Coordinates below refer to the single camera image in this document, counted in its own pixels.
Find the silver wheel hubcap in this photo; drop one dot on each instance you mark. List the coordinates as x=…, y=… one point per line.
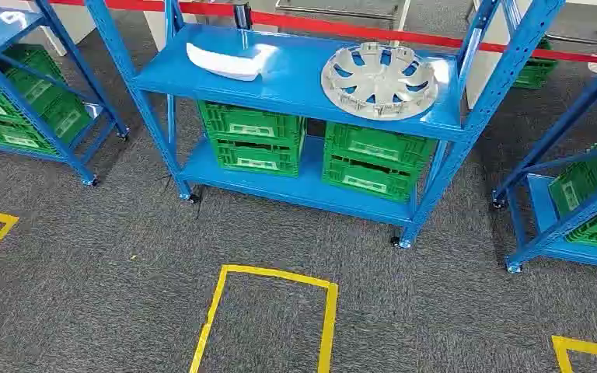
x=381, y=82

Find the blue metal shelf rack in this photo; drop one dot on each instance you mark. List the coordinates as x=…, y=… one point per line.
x=540, y=201
x=288, y=82
x=0, y=26

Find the white plastic panel part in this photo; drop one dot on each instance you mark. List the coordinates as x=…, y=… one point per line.
x=226, y=64

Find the red barrier belt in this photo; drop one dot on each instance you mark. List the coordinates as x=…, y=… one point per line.
x=329, y=28

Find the black stanchion post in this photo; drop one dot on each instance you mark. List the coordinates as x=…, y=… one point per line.
x=243, y=15

